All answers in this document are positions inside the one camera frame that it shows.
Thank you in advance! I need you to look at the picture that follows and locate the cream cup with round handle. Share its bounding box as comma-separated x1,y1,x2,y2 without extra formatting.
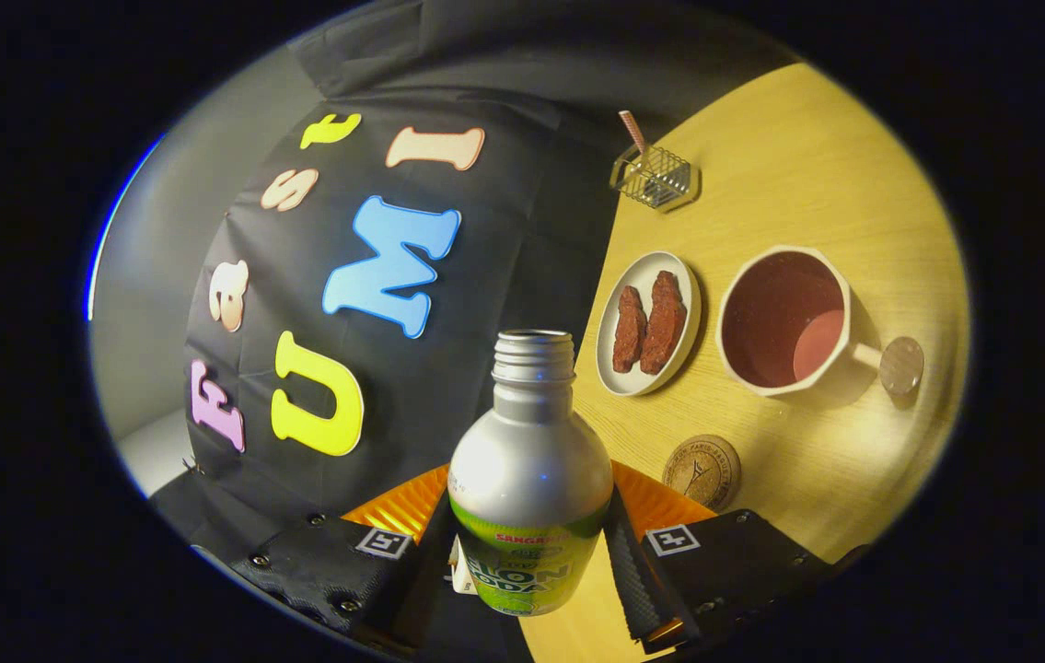
715,244,926,399

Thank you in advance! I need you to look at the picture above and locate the silver bottle with green label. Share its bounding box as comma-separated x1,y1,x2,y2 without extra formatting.
447,329,615,618

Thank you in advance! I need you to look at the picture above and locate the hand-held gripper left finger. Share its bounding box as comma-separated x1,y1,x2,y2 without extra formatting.
227,463,455,659

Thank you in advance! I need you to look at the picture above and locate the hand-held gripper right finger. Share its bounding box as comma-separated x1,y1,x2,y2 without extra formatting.
603,460,865,655

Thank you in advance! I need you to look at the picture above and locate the wooden table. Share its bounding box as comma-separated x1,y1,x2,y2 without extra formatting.
522,63,972,663

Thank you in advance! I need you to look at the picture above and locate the small wire basket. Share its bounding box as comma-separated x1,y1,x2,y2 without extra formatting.
610,143,700,213

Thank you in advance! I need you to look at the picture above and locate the brown meat slice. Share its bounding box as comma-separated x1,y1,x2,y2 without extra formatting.
612,285,649,374
640,270,689,376

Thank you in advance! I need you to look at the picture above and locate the round cork coaster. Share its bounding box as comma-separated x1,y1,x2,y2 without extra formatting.
662,435,742,513

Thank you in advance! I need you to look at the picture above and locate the white oval plate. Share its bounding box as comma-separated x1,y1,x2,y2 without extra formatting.
596,250,702,397

